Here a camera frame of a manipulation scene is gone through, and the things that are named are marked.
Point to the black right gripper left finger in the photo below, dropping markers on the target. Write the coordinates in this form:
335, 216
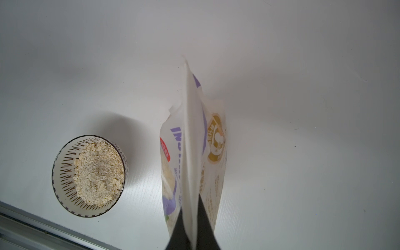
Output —
179, 239

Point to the front aluminium rail frame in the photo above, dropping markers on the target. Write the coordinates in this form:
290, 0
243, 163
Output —
21, 230

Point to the patterned white breakfast bowl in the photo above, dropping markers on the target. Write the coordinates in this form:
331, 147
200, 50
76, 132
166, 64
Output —
89, 175

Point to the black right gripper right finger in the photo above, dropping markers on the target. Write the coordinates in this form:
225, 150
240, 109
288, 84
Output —
205, 239

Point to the white purple oats bag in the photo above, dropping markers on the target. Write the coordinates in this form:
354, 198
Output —
193, 149

